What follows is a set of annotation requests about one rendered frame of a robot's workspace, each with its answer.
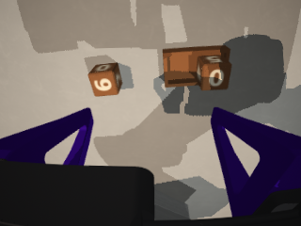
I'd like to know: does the brown number cube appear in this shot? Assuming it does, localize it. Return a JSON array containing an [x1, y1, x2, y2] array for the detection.
[[196, 55, 232, 90], [88, 62, 122, 97]]

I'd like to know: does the brown wooden tray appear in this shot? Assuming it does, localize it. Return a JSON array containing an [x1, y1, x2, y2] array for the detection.
[[163, 45, 230, 88]]

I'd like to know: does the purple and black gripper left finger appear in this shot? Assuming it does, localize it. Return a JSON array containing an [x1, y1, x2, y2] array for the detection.
[[0, 107, 94, 165]]

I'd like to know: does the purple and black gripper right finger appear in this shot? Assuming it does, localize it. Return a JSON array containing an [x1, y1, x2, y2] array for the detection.
[[211, 107, 301, 217]]

